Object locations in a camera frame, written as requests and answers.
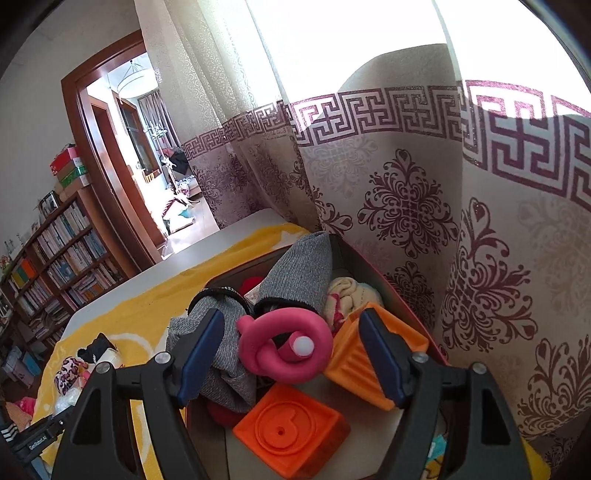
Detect stacked coloured boxes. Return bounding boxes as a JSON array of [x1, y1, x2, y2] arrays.
[[50, 144, 91, 202]]

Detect red tin box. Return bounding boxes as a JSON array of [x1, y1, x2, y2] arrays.
[[184, 232, 449, 480]]

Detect pink foam twist roller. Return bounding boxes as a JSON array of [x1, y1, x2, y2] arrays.
[[238, 307, 332, 384]]

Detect orange number six cube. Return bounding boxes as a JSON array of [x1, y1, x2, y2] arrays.
[[232, 383, 351, 479]]

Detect bagged white bandage roll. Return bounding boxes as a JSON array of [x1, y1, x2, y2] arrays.
[[95, 348, 124, 369]]

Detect cream pastel sock ball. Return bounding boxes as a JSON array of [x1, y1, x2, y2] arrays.
[[322, 277, 384, 333]]

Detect teal binder clip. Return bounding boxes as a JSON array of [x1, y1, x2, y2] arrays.
[[426, 434, 447, 465]]

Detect patterned curtain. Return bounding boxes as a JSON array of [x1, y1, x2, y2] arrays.
[[135, 1, 590, 466]]

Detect wooden bookshelf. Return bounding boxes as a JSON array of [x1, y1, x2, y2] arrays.
[[1, 187, 137, 346]]

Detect yellow white towel mat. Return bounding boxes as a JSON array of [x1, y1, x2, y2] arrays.
[[32, 222, 551, 480]]

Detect orange ridged cube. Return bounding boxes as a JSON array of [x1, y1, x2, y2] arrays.
[[322, 301, 431, 411]]

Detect black sock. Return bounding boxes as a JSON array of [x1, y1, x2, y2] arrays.
[[76, 333, 116, 364]]

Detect wooden door frame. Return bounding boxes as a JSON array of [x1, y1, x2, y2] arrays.
[[61, 30, 165, 277]]

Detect grey knit sock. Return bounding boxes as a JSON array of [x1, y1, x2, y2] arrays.
[[166, 287, 256, 414], [252, 232, 332, 318]]

